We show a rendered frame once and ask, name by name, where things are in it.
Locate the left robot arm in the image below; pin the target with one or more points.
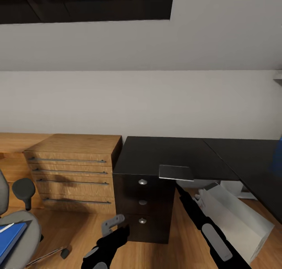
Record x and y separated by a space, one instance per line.
100 257

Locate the notebook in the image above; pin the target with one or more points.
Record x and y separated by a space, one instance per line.
175 173

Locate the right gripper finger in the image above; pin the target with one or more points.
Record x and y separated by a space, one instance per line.
180 190

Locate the swivel chair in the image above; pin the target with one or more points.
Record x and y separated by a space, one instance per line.
22 252

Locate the folder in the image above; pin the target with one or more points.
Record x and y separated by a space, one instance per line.
9 237

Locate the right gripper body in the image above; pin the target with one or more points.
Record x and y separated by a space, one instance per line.
189 204

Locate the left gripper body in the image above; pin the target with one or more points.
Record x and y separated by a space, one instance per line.
117 238

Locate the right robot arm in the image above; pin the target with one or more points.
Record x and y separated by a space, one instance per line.
223 253

